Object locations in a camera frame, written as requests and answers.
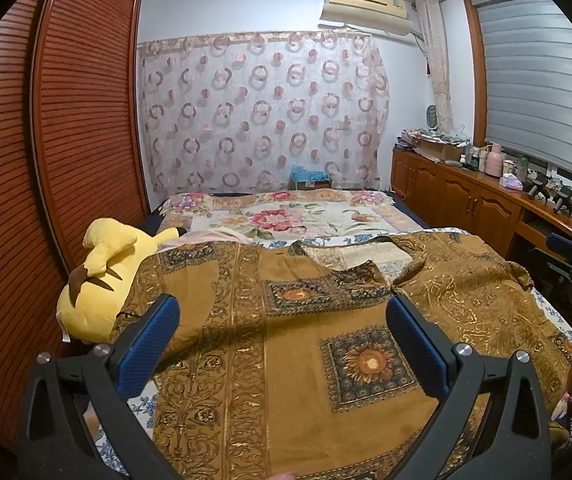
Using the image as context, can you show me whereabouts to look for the pale pink folded cloth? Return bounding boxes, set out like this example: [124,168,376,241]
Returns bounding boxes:
[157,228,252,252]

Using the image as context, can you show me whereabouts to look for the blue floral white sheet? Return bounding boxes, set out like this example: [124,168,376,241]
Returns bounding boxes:
[83,226,572,476]

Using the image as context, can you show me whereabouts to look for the golden brown patterned garment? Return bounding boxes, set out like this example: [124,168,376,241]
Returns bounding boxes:
[113,231,572,480]

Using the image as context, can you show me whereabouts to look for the cardboard box on sideboard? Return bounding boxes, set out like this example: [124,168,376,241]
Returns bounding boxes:
[417,139,464,160]

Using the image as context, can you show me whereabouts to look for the grey window roller blind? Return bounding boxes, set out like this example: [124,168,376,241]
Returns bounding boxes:
[472,0,572,173]

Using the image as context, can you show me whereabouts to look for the brown wooden sideboard cabinet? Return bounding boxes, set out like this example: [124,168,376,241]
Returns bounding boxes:
[390,148,572,259]

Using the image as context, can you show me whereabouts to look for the pink thermos bottle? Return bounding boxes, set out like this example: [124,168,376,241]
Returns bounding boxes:
[484,143,503,178]

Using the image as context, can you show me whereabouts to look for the yellow Pikachu plush toy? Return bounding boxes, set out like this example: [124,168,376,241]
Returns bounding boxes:
[56,218,186,344]

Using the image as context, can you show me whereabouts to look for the floral cream bed quilt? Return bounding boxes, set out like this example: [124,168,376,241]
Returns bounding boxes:
[160,188,423,247]

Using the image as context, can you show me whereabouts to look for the beige wall air conditioner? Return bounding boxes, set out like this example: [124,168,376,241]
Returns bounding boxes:
[321,0,413,36]

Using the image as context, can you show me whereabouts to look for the small purple plush item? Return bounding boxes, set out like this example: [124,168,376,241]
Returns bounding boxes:
[499,172,524,192]

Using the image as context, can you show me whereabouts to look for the box with blue cloth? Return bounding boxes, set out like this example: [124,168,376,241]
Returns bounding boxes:
[288,165,332,191]

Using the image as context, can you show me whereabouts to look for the beige tied side curtain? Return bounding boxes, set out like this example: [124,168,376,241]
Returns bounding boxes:
[414,0,453,133]

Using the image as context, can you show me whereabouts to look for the pink circle patterned curtain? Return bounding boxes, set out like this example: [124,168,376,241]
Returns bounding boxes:
[137,29,389,200]

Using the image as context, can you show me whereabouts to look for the red wooden louvered wardrobe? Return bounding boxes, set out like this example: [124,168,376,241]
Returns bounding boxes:
[0,0,149,449]

